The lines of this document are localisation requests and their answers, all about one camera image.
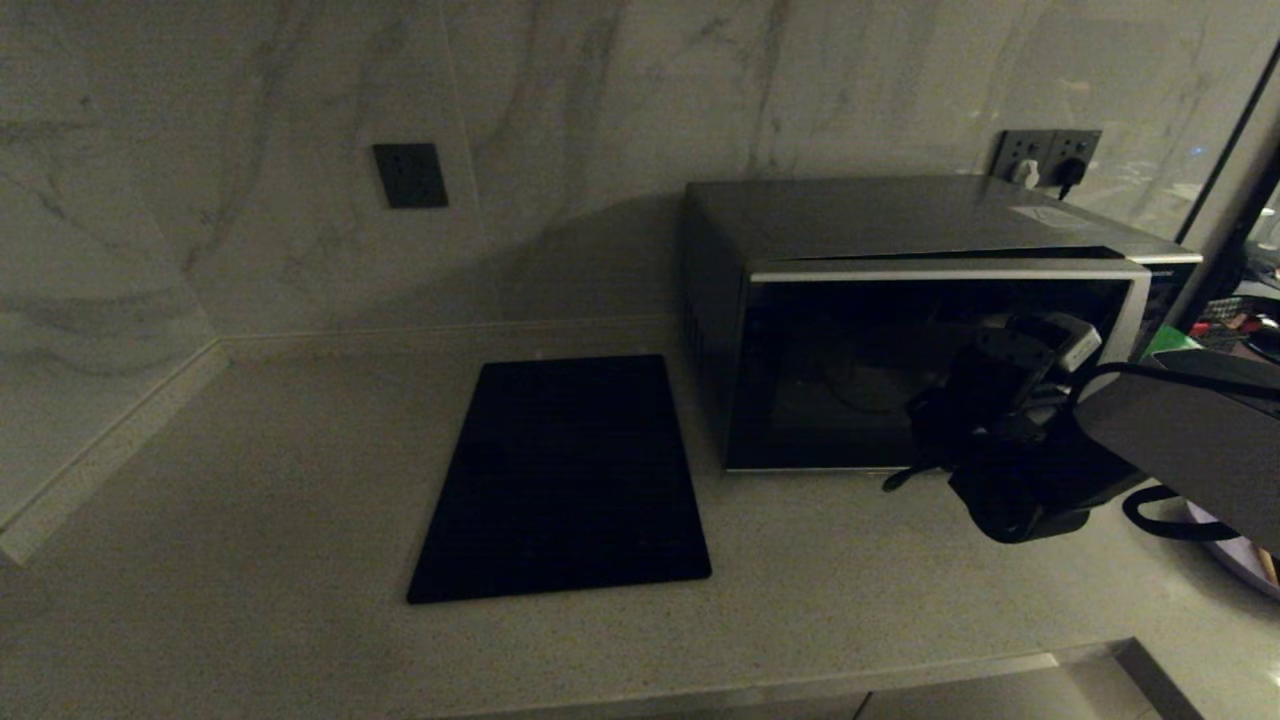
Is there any white cabinet front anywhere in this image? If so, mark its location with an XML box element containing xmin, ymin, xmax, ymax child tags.
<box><xmin>858</xmin><ymin>640</ymin><xmax>1166</xmax><ymax>720</ymax></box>

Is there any silver black microwave oven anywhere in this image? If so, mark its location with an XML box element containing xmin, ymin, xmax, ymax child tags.
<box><xmin>682</xmin><ymin>178</ymin><xmax>1204</xmax><ymax>473</ymax></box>

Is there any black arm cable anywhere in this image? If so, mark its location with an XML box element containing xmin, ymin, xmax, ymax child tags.
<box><xmin>1068</xmin><ymin>362</ymin><xmax>1280</xmax><ymax>543</ymax></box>

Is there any purple plate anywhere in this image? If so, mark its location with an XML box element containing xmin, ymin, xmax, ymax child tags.
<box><xmin>1185</xmin><ymin>500</ymin><xmax>1280</xmax><ymax>601</ymax></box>

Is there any black glass microwave door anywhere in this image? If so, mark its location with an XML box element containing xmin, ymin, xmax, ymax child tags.
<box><xmin>728</xmin><ymin>258</ymin><xmax>1153</xmax><ymax>471</ymax></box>

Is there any green cutting board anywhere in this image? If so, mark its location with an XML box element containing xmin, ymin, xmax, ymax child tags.
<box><xmin>1140</xmin><ymin>322</ymin><xmax>1206</xmax><ymax>363</ymax></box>

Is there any dark single wall socket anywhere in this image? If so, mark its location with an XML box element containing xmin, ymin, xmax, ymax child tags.
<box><xmin>373</xmin><ymin>143</ymin><xmax>450</xmax><ymax>209</ymax></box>

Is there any black induction cooktop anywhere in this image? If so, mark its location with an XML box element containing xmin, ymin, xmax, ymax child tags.
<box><xmin>406</xmin><ymin>355</ymin><xmax>713</xmax><ymax>605</ymax></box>

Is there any double wall socket with plugs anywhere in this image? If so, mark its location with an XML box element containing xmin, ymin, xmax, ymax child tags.
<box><xmin>992</xmin><ymin>130</ymin><xmax>1055</xmax><ymax>186</ymax></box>
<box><xmin>1042</xmin><ymin>130</ymin><xmax>1103</xmax><ymax>191</ymax></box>

